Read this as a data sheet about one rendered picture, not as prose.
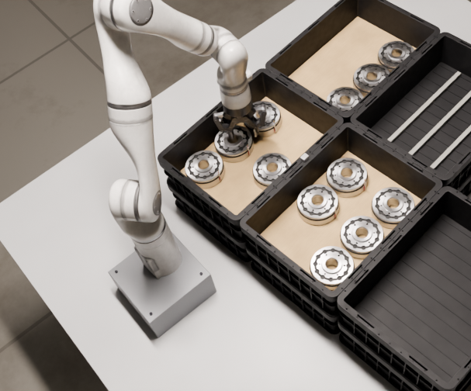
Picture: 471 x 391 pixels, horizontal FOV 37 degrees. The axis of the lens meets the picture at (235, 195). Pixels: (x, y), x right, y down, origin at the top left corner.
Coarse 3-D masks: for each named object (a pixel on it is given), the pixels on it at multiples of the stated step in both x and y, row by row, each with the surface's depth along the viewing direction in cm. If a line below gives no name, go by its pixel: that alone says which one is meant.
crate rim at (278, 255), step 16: (352, 128) 179; (320, 144) 178; (384, 144) 175; (400, 160) 172; (288, 176) 174; (432, 176) 169; (272, 192) 172; (432, 192) 166; (256, 208) 170; (240, 224) 168; (400, 224) 162; (256, 240) 166; (384, 240) 161; (272, 256) 165; (368, 256) 159; (304, 272) 160; (352, 272) 158; (320, 288) 157; (336, 288) 156
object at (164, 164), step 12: (264, 72) 193; (288, 84) 190; (300, 96) 187; (216, 108) 190; (324, 108) 184; (204, 120) 187; (192, 132) 186; (300, 156) 177; (168, 168) 180; (288, 168) 175; (180, 180) 179; (276, 180) 174; (204, 192) 175; (264, 192) 173; (216, 204) 172; (252, 204) 171; (228, 216) 170; (240, 216) 169
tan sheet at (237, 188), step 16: (288, 112) 198; (288, 128) 195; (304, 128) 194; (256, 144) 193; (272, 144) 192; (288, 144) 192; (304, 144) 191; (256, 160) 190; (224, 176) 189; (240, 176) 188; (208, 192) 187; (224, 192) 186; (240, 192) 185; (256, 192) 185; (240, 208) 183
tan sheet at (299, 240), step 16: (368, 176) 183; (384, 176) 182; (368, 192) 180; (288, 208) 181; (352, 208) 178; (368, 208) 178; (272, 224) 179; (288, 224) 178; (304, 224) 177; (336, 224) 176; (272, 240) 176; (288, 240) 176; (304, 240) 175; (320, 240) 174; (336, 240) 174; (288, 256) 173; (304, 256) 173
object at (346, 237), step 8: (360, 216) 173; (368, 216) 173; (344, 224) 172; (352, 224) 172; (368, 224) 171; (376, 224) 171; (344, 232) 171; (376, 232) 170; (344, 240) 170; (352, 240) 170; (376, 240) 169; (352, 248) 168; (360, 248) 168; (368, 248) 168
